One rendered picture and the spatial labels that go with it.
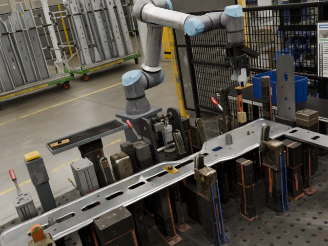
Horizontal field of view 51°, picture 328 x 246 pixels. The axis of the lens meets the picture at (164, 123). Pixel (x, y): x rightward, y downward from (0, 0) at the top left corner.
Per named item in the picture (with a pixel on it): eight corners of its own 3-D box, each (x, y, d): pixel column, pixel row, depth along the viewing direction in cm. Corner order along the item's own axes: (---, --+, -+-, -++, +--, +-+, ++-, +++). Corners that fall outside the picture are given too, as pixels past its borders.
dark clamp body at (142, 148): (151, 221, 167) (136, 151, 154) (139, 209, 178) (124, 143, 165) (169, 212, 172) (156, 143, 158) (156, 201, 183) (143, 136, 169)
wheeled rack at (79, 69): (84, 82, 849) (65, 9, 787) (65, 79, 922) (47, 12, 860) (142, 63, 962) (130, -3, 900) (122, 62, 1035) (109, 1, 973)
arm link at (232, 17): (229, 5, 153) (246, 3, 147) (232, 30, 157) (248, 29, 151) (218, 8, 148) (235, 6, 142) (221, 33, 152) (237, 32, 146)
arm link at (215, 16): (195, 15, 154) (214, 13, 146) (210, 11, 161) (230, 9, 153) (197, 32, 157) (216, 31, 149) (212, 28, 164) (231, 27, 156)
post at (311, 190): (310, 195, 165) (309, 141, 155) (291, 187, 174) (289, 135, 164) (318, 190, 168) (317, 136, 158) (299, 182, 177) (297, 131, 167)
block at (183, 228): (182, 233, 155) (172, 178, 144) (167, 220, 165) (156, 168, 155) (191, 228, 157) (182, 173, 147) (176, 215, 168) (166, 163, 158)
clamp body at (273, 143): (279, 217, 154) (275, 148, 142) (259, 206, 164) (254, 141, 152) (293, 209, 158) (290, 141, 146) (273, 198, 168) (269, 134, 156)
